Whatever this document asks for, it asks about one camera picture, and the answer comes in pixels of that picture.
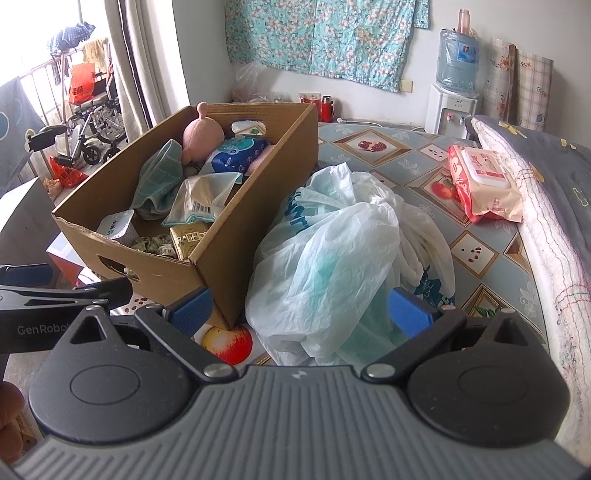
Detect left hand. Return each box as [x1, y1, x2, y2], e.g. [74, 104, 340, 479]
[0, 382, 24, 464]

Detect patterned floor mat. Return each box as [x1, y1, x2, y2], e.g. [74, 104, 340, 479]
[110, 121, 551, 367]

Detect gold packet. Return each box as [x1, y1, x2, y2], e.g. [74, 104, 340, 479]
[169, 222, 211, 260]

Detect white square tissue pack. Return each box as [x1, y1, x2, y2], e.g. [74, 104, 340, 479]
[97, 210, 138, 246]

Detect white plastic bag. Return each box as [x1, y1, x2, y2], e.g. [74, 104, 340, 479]
[245, 163, 456, 370]

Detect brown cardboard box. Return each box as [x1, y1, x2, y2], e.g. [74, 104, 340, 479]
[52, 103, 318, 328]

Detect beige snack bag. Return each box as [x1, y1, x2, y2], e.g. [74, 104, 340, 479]
[162, 172, 243, 227]

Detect green checked cloth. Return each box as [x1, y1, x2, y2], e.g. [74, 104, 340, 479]
[131, 139, 184, 221]

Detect pink wet wipes pack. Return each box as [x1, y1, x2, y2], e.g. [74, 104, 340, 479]
[448, 144, 523, 223]

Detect wheelchair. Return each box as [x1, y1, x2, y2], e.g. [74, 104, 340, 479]
[25, 68, 129, 168]

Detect blue white tissue pack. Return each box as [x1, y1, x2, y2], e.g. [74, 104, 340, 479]
[199, 135, 270, 174]

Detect red plastic bag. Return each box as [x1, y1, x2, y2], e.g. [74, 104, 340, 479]
[68, 62, 95, 105]

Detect pink plush toy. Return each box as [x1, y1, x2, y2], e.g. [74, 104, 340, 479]
[181, 102, 225, 166]

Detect grey quilted blanket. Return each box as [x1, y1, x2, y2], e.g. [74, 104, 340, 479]
[468, 115, 590, 464]

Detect water dispenser with bottle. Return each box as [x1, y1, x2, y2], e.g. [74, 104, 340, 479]
[425, 9, 480, 138]

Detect red thermos bottle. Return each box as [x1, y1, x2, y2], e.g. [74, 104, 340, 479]
[320, 95, 335, 123]

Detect beige curtain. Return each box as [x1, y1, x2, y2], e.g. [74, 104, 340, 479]
[104, 0, 189, 142]

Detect rolled floral mats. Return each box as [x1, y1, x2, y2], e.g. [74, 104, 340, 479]
[482, 38, 554, 131]

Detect floral teal wall cloth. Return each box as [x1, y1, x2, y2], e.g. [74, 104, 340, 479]
[224, 0, 430, 93]

